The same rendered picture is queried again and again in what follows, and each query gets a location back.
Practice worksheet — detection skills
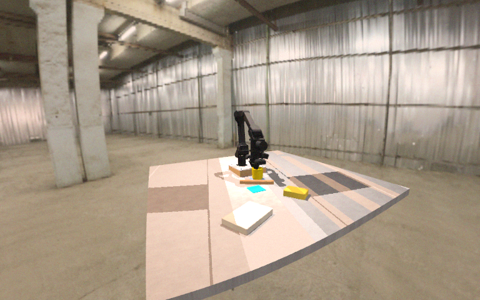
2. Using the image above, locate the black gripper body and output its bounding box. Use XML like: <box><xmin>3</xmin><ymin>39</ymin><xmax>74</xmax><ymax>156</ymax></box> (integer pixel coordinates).
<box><xmin>246</xmin><ymin>149</ymin><xmax>266</xmax><ymax>166</ymax></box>

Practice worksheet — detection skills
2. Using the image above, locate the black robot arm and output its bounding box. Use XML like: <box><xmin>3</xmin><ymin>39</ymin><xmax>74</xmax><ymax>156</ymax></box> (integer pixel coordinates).
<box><xmin>234</xmin><ymin>111</ymin><xmax>269</xmax><ymax>166</ymax></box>

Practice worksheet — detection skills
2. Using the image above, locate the yellow cup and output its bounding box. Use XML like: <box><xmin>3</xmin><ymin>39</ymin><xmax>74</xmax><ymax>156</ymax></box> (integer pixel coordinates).
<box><xmin>252</xmin><ymin>167</ymin><xmax>263</xmax><ymax>180</ymax></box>

